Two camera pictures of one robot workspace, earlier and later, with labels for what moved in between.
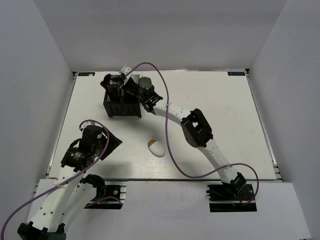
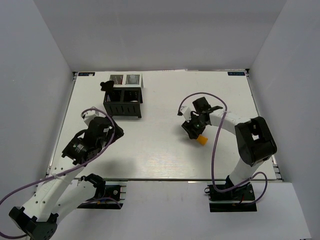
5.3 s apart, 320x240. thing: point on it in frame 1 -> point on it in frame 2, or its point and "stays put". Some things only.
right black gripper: [120, 81] -> [188, 127]
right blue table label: [236, 73] stays put
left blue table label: [86, 74] stays put
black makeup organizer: [118, 104] stays put
